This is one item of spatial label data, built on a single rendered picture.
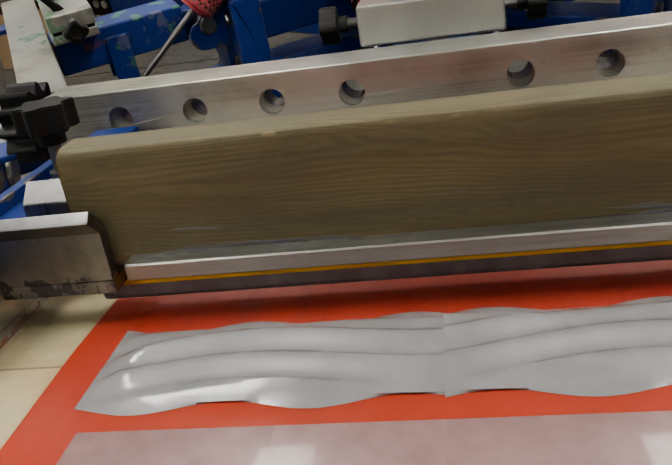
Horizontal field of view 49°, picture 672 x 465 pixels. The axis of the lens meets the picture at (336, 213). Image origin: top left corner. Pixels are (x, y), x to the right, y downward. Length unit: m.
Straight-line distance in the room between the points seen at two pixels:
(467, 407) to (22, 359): 0.25
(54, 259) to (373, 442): 0.22
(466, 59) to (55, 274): 0.35
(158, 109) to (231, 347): 0.31
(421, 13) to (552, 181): 0.30
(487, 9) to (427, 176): 0.29
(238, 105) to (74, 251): 0.25
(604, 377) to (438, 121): 0.14
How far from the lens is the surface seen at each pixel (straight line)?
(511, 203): 0.39
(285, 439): 0.33
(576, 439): 0.32
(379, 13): 0.66
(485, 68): 0.61
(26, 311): 0.50
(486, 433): 0.32
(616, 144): 0.39
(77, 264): 0.45
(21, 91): 0.74
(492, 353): 0.36
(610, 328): 0.37
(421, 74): 0.61
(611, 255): 0.43
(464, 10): 0.66
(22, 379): 0.44
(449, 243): 0.39
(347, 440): 0.33
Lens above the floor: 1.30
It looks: 32 degrees down
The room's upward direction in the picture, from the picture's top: 11 degrees counter-clockwise
